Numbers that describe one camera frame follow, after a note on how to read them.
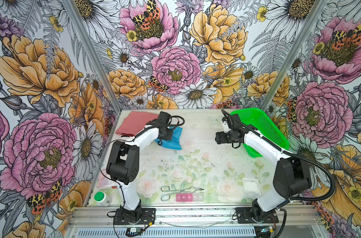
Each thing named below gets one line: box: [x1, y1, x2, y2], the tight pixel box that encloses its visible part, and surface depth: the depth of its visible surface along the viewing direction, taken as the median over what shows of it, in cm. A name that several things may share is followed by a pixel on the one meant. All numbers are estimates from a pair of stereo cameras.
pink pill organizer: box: [176, 193, 204, 202], surface depth 81 cm
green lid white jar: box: [93, 191, 113, 207], surface depth 74 cm
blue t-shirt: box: [154, 126, 183, 150], surface depth 96 cm
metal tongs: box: [160, 185, 205, 202], surface depth 84 cm
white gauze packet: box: [241, 177, 262, 199], surface depth 85 cm
